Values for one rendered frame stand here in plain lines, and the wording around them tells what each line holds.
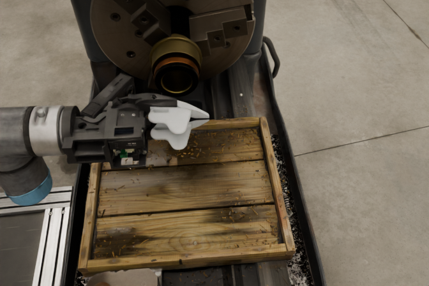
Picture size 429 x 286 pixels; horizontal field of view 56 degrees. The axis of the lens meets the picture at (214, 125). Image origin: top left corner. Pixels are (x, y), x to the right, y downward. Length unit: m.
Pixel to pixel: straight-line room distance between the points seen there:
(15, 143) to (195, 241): 0.33
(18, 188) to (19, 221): 0.94
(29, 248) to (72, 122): 1.02
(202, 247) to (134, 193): 0.17
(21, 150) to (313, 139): 1.59
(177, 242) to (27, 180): 0.27
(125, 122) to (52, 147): 0.11
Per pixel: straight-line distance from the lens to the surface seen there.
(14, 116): 0.63
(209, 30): 0.74
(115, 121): 0.58
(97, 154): 0.59
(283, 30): 2.62
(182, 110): 0.60
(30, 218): 1.64
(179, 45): 0.69
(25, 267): 1.56
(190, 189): 0.77
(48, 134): 0.61
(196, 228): 0.74
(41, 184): 0.72
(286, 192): 1.15
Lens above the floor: 1.55
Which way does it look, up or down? 50 degrees down
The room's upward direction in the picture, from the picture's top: straight up
